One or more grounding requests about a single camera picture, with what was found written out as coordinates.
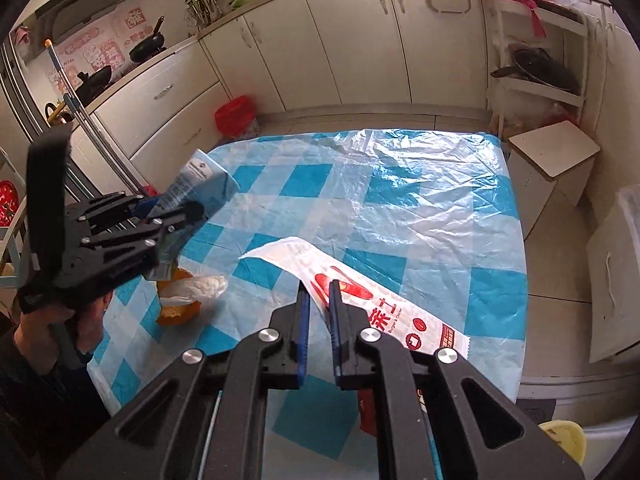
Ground white paper bag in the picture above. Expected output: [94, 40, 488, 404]
[587, 185, 640, 363]

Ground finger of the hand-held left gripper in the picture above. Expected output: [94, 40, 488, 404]
[65, 192, 156, 233]
[65, 202, 205, 286]

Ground red white plastic wrapper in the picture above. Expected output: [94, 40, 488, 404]
[239, 237, 473, 436]

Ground black pot with lid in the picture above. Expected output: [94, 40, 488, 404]
[75, 65, 113, 101]

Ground red printed plate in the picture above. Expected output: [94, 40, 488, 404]
[0, 180, 26, 228]

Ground black lidded pan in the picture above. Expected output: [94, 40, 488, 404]
[491, 42, 581, 93]

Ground blue checkered plastic tablecloth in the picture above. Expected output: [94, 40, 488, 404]
[87, 130, 528, 461]

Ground white plastic rack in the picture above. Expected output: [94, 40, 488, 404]
[0, 150, 31, 276]

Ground white base cabinet row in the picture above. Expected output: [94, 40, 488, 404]
[87, 0, 496, 171]

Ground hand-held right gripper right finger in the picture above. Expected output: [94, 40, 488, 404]
[327, 280, 586, 480]

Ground small white crumpled tissue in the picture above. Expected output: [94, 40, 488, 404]
[165, 274, 230, 306]

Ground person's left hand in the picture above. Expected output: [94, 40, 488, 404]
[17, 295, 111, 366]

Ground grey white drink carton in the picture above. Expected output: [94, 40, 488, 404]
[150, 149, 241, 281]

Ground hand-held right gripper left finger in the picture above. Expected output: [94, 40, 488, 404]
[57, 282, 312, 480]

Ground large white bucket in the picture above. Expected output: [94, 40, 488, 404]
[517, 380, 640, 466]

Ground white storage rack cart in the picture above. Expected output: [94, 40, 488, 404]
[487, 0, 591, 141]

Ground black wok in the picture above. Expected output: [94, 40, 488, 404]
[129, 16, 167, 63]

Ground small wooden stool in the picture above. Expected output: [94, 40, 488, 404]
[507, 121, 601, 241]

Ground grey refrigerator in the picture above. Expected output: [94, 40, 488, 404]
[0, 40, 51, 141]

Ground red wall stickers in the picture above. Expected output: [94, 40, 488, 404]
[47, 7, 151, 86]

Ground grey range hood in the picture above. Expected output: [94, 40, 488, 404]
[10, 0, 146, 46]

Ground kitchen utensil rack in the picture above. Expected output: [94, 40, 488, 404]
[172, 0, 226, 28]

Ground orange peel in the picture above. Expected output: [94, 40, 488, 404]
[156, 267, 201, 328]

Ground metal mop pole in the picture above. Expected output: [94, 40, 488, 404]
[44, 40, 151, 196]

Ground red lined trash bin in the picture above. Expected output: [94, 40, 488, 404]
[215, 96, 260, 140]

